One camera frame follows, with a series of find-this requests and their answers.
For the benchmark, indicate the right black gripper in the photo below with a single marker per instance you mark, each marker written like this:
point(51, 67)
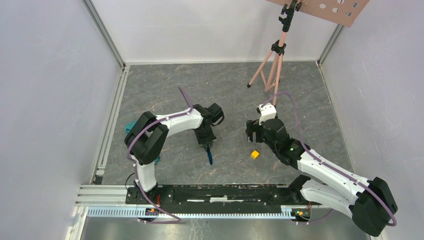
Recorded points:
point(252, 126)

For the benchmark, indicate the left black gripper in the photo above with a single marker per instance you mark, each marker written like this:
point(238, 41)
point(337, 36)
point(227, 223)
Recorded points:
point(207, 140)

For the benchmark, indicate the pink tripod stand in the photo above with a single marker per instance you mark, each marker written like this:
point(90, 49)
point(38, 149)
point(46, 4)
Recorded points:
point(277, 49)

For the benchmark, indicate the yellow small cube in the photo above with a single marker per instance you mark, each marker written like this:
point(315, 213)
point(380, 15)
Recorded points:
point(254, 155)

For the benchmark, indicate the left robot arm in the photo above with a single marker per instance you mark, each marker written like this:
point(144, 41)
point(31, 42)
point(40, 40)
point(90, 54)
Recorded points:
point(145, 140)

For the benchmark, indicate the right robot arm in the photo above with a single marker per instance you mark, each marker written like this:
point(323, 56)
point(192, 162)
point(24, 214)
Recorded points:
point(369, 203)

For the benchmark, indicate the teal cloth napkin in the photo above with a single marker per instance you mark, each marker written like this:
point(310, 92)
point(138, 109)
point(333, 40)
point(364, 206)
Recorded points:
point(128, 128)

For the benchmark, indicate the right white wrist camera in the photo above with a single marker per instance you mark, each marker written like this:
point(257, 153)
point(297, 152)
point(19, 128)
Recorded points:
point(267, 112)

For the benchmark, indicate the pink perforated board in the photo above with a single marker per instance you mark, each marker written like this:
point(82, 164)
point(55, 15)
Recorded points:
point(341, 12)

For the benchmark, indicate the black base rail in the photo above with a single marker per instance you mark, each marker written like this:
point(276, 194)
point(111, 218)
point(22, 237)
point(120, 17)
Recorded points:
point(172, 204)

